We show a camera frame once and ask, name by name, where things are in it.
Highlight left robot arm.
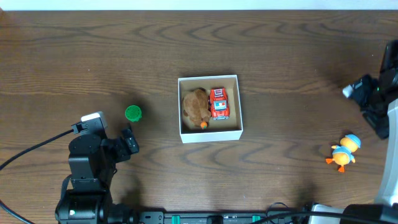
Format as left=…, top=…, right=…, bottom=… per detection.
left=55, top=127, right=139, bottom=224

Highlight brown plush toy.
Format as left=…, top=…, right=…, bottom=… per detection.
left=183, top=88, right=211, bottom=129

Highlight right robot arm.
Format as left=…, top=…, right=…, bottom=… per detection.
left=311, top=40, right=397, bottom=223

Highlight green ribbed plastic cap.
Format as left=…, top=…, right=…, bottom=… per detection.
left=124, top=105, right=142, bottom=122

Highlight orange duck toy blue hat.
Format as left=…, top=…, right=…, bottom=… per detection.
left=325, top=134, right=361, bottom=173

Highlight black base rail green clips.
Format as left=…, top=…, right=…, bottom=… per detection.
left=136, top=210, right=312, bottom=224

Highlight white cardboard box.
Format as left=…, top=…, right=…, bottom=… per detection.
left=178, top=75, right=243, bottom=143

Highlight red toy fire truck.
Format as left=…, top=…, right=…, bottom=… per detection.
left=209, top=88, right=229, bottom=120

